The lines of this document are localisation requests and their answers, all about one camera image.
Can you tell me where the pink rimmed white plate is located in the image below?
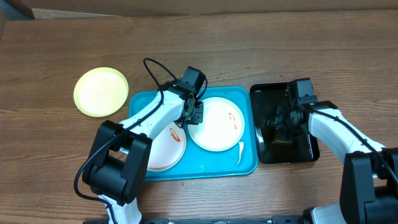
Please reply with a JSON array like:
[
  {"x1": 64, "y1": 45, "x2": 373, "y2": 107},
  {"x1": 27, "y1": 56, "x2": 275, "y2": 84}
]
[{"x1": 147, "y1": 123, "x2": 187, "y2": 172}]

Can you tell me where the yellow-green rimmed plate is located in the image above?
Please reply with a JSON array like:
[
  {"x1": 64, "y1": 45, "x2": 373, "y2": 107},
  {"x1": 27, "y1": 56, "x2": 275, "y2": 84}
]
[{"x1": 73, "y1": 67, "x2": 129, "y2": 117}]

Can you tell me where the blue plastic tray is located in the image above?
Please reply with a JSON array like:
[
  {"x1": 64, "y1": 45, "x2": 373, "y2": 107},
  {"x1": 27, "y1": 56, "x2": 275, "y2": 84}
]
[{"x1": 146, "y1": 86, "x2": 258, "y2": 181}]

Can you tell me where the white plate with sauce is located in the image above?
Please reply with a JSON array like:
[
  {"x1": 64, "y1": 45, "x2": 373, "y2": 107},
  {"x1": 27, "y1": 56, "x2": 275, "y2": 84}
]
[{"x1": 188, "y1": 97, "x2": 245, "y2": 152}]

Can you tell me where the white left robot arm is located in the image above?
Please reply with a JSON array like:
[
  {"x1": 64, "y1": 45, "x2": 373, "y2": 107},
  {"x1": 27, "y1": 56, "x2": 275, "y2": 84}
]
[{"x1": 74, "y1": 78, "x2": 208, "y2": 223}]

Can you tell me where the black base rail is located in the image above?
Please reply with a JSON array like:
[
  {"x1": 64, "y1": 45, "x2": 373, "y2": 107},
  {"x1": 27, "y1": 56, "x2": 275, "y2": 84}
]
[{"x1": 83, "y1": 215, "x2": 312, "y2": 224}]

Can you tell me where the black water tray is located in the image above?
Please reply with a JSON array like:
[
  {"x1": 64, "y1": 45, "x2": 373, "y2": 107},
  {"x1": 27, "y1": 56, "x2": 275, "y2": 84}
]
[{"x1": 250, "y1": 83, "x2": 320, "y2": 164}]

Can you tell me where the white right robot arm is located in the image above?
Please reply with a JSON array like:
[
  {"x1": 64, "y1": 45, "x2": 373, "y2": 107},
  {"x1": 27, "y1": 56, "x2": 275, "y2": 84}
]
[{"x1": 267, "y1": 101, "x2": 397, "y2": 224}]

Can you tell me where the green yellow sponge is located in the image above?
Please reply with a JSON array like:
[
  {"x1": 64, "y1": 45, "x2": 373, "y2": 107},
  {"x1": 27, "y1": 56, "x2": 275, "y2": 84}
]
[{"x1": 273, "y1": 137, "x2": 294, "y2": 144}]

